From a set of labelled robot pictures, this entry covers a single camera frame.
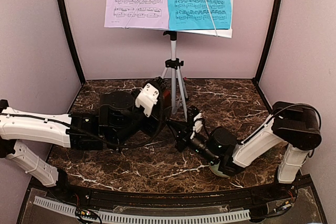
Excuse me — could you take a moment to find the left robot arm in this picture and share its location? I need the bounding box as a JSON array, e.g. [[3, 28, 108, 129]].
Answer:
[[1, 77, 171, 201]]

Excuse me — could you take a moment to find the white slotted cable duct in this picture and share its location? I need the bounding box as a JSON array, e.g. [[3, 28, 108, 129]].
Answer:
[[33, 196, 250, 223]]

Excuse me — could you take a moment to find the dark red wooden metronome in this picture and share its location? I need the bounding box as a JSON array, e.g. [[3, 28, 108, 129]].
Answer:
[[162, 89, 172, 109]]

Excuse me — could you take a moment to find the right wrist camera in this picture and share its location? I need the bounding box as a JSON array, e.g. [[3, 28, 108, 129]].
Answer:
[[187, 105, 204, 140]]

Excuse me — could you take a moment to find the purple sheet music page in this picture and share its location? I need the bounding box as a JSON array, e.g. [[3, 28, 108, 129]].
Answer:
[[104, 0, 169, 30]]

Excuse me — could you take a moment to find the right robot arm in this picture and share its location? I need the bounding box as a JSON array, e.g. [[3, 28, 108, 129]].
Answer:
[[167, 101, 322, 200]]

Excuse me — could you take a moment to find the blue sheet music page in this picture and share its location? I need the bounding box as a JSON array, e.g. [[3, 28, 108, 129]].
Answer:
[[167, 0, 232, 31]]

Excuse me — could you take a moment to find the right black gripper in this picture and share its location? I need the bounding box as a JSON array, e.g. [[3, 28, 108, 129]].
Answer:
[[167, 119, 218, 164]]

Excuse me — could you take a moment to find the pale green ceramic bowl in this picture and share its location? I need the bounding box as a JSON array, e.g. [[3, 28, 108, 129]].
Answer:
[[209, 164, 229, 178]]

